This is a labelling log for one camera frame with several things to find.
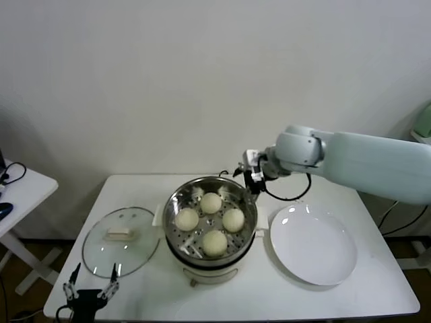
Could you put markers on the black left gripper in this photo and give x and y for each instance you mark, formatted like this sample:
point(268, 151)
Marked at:
point(88, 297)

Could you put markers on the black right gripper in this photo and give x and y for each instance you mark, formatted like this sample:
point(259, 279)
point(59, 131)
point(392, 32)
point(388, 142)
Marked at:
point(255, 183)

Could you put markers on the white steamed baozi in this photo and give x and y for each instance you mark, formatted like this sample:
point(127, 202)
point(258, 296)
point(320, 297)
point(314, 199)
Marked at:
point(233, 220)
point(214, 243)
point(211, 203)
point(187, 219)

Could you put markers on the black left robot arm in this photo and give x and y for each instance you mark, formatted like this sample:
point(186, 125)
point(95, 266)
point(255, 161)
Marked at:
point(84, 316)

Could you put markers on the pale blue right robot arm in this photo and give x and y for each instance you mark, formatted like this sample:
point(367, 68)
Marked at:
point(363, 161)

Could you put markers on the perforated steel steamer basket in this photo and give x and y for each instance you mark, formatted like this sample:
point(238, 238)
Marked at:
point(175, 205)

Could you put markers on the round glass pot lid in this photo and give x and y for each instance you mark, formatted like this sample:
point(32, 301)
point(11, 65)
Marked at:
point(121, 249)

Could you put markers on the large white plate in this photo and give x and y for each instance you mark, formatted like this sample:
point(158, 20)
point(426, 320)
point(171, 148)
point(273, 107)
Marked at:
point(313, 245)

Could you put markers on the cream electric cooking pot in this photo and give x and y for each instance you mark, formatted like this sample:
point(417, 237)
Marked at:
point(210, 274)

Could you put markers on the white side table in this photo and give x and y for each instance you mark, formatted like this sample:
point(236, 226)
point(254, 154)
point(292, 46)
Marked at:
point(23, 198)

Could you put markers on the white shelf board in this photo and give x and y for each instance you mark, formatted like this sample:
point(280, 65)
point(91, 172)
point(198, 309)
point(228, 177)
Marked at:
point(423, 138)

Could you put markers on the pale green appliance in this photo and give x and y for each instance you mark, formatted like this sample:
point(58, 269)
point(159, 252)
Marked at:
point(423, 121)

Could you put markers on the white stand foot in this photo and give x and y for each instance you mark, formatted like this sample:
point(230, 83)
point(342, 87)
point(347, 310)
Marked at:
point(422, 260)

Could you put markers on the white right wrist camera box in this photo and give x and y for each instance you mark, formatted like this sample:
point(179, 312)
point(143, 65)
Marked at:
point(252, 157)

